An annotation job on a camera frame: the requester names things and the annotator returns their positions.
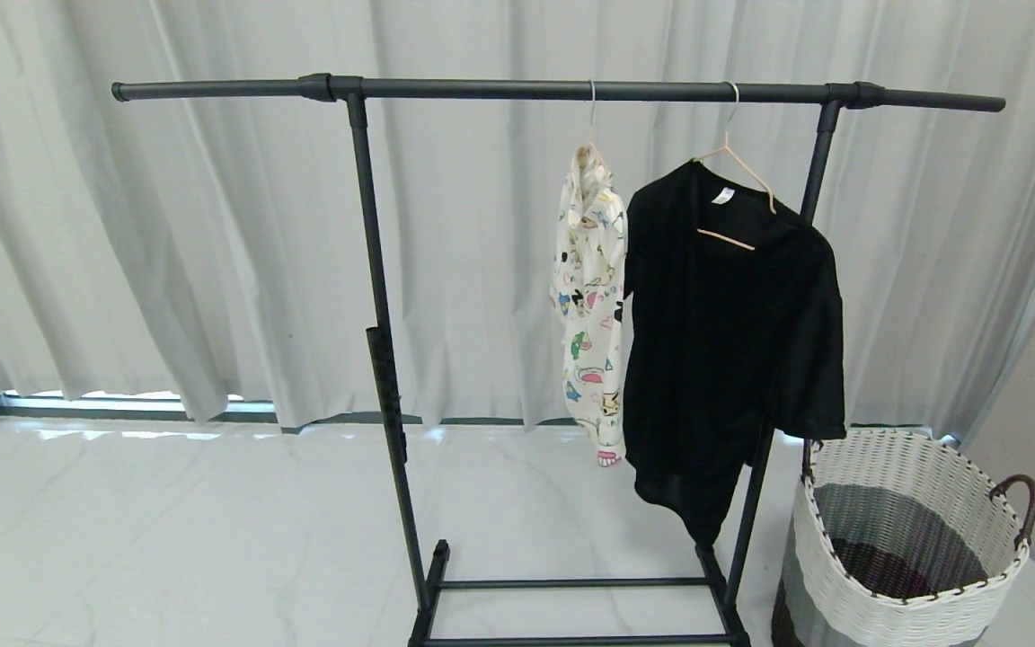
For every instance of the cream printed garment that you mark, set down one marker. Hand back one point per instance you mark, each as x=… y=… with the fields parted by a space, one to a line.
x=594 y=270

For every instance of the pink clothes hanger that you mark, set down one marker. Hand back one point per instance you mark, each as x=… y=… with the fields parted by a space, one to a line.
x=591 y=112
x=725 y=240

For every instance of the black clothes rack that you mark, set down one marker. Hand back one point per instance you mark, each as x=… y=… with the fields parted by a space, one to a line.
x=482 y=89

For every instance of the white laundry basket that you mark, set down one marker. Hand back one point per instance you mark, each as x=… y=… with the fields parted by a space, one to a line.
x=895 y=458

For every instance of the black short-sleeved shirt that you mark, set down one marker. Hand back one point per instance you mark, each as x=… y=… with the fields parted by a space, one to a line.
x=724 y=359

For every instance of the white curtain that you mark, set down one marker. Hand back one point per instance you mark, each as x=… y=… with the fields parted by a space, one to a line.
x=212 y=225

